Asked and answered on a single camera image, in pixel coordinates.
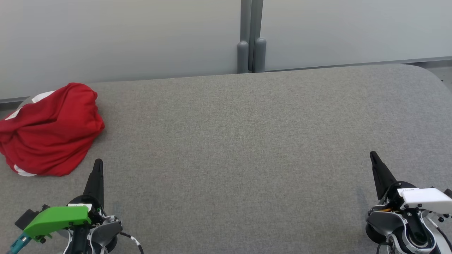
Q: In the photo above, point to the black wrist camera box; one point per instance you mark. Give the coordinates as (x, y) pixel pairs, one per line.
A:
(448, 192)
(26, 218)

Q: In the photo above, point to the grey metal partition post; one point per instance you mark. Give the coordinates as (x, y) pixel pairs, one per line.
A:
(243, 53)
(259, 53)

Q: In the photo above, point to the grey partition base rail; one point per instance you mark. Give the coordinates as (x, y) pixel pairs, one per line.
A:
(353, 64)
(10, 100)

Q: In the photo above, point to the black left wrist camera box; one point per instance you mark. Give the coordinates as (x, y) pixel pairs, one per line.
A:
(26, 218)

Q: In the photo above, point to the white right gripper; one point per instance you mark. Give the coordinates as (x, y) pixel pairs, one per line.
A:
(427, 199)

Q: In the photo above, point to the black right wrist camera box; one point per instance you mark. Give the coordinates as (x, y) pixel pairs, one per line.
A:
(448, 192)

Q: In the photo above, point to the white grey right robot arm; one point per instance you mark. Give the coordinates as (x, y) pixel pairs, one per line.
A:
(385, 220)

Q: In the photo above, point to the frosted partition panel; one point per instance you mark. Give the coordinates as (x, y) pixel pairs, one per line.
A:
(353, 28)
(106, 35)

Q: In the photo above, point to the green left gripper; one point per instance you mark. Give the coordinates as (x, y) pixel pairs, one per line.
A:
(56, 218)

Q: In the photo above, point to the red shirt with white sleeves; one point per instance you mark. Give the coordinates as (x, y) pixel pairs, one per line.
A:
(67, 109)

